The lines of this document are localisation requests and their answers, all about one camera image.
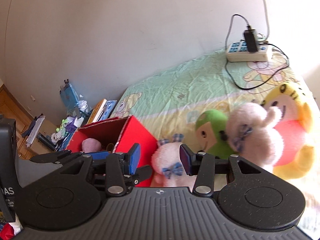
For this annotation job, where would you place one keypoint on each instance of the white power strip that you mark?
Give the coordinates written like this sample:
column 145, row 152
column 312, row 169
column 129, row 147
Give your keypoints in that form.
column 238, row 52

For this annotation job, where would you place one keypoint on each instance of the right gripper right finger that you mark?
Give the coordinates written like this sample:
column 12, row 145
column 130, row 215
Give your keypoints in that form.
column 201, row 165

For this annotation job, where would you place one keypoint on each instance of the yellow tiger plush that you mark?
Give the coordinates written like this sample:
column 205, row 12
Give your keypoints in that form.
column 295, row 127

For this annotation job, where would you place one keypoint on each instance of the blue plastic bag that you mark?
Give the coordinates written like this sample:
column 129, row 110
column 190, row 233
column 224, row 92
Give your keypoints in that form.
column 69, row 97

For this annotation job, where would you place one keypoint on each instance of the pink bunny plush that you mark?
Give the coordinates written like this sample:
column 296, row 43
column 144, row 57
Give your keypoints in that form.
column 169, row 171

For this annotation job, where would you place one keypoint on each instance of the cartoon print bed sheet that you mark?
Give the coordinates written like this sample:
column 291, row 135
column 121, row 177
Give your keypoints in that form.
column 171, row 101

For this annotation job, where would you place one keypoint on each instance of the mauve teddy bear plush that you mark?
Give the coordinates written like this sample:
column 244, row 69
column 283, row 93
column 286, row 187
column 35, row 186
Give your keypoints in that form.
column 91, row 145

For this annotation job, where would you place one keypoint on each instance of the black cylinder bottle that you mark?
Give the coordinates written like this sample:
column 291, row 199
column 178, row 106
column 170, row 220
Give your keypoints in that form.
column 46, row 142

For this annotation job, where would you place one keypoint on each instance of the green monkey plush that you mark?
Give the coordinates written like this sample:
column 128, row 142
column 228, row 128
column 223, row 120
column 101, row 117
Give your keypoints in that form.
column 210, row 133

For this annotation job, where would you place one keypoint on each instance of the white bunny plush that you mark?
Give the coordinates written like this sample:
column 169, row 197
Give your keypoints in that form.
column 250, row 133

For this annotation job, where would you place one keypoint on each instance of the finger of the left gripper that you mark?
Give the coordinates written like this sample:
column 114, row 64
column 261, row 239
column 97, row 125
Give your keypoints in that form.
column 63, row 157
column 142, row 173

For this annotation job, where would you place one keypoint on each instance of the black charger adapter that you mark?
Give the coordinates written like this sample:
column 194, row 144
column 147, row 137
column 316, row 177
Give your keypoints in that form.
column 250, row 36

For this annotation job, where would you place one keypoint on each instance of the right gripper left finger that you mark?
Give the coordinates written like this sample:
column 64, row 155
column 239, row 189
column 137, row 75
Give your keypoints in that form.
column 120, row 171

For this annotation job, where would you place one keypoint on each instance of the blue booklet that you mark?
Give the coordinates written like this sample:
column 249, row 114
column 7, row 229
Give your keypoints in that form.
column 107, row 110

